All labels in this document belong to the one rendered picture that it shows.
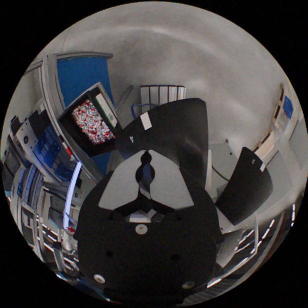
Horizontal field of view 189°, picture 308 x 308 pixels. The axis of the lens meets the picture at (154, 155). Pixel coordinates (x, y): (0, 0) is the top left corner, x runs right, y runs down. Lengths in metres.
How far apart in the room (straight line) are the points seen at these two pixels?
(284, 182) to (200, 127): 5.52
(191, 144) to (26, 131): 0.58
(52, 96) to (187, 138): 0.45
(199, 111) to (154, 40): 1.05
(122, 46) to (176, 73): 0.63
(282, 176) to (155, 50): 5.71
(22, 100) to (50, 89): 1.57
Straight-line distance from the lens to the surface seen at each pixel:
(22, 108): 1.96
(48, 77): 0.47
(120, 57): 1.17
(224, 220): 0.33
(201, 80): 1.26
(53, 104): 0.46
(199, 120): 0.18
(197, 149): 0.17
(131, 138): 0.23
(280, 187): 5.64
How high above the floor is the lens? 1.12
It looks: 41 degrees down
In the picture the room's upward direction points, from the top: 176 degrees clockwise
